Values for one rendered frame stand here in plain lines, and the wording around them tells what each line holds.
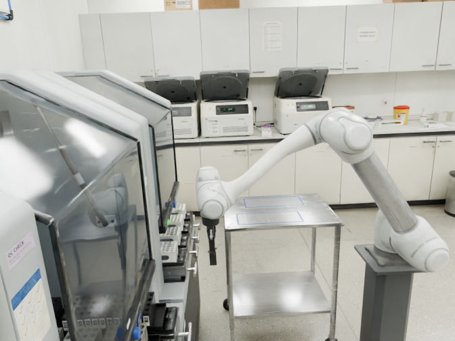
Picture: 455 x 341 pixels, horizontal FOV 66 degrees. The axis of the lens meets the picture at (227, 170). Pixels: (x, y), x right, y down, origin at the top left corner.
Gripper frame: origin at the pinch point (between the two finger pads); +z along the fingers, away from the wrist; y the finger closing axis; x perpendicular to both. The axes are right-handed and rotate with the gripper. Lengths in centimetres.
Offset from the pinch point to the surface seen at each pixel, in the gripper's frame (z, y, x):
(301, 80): -63, -261, 102
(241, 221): -1.8, -32.3, 15.2
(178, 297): 6.5, 17.9, -14.1
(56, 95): -75, 32, -42
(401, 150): 14, -229, 205
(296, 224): -1.6, -24.8, 42.7
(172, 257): -4.0, 5.0, -16.7
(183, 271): 2.1, 6.6, -12.5
